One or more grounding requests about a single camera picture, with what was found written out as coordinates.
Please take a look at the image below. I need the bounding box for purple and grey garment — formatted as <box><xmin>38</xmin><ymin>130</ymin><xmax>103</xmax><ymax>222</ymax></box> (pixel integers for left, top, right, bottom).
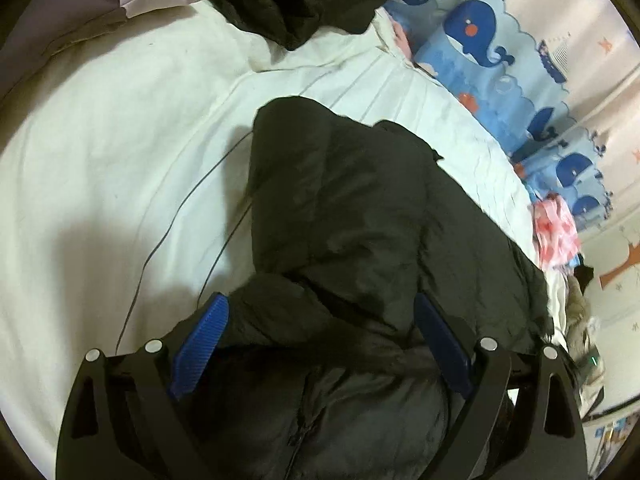
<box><xmin>0</xmin><ymin>0</ymin><xmax>227</xmax><ymax>92</ymax></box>

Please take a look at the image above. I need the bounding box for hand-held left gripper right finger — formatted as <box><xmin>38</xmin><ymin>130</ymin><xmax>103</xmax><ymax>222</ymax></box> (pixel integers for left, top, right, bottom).
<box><xmin>414</xmin><ymin>292</ymin><xmax>588</xmax><ymax>480</ymax></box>

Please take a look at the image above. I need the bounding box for white striped bed sheet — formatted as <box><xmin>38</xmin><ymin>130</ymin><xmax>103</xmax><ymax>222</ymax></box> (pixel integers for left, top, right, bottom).
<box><xmin>0</xmin><ymin>0</ymin><xmax>557</xmax><ymax>467</ymax></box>

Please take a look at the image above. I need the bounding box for plain pink cloth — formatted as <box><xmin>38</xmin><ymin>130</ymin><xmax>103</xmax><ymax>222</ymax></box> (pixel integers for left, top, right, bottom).
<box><xmin>392</xmin><ymin>22</ymin><xmax>417</xmax><ymax>61</ymax></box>

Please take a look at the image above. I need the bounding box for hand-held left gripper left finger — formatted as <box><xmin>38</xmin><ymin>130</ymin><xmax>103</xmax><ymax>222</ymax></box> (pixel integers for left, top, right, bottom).
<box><xmin>55</xmin><ymin>291</ymin><xmax>231</xmax><ymax>480</ymax></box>

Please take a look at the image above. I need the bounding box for pink patterned cloth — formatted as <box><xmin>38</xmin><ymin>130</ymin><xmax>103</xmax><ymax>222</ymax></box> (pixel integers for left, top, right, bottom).
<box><xmin>531</xmin><ymin>194</ymin><xmax>582</xmax><ymax>272</ymax></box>

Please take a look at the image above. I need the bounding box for blue whale print bed bumper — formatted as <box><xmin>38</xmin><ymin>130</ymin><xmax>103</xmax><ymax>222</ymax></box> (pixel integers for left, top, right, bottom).
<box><xmin>382</xmin><ymin>0</ymin><xmax>615</xmax><ymax>233</ymax></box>

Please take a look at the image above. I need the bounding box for black puffer jacket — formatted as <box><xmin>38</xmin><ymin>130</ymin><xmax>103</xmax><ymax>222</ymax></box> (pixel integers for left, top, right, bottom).
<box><xmin>172</xmin><ymin>96</ymin><xmax>555</xmax><ymax>480</ymax></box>

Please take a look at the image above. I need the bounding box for beige fuzzy garment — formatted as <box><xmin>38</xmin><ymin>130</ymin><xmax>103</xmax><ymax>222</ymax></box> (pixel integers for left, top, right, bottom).
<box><xmin>564</xmin><ymin>277</ymin><xmax>607</xmax><ymax>413</ymax></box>

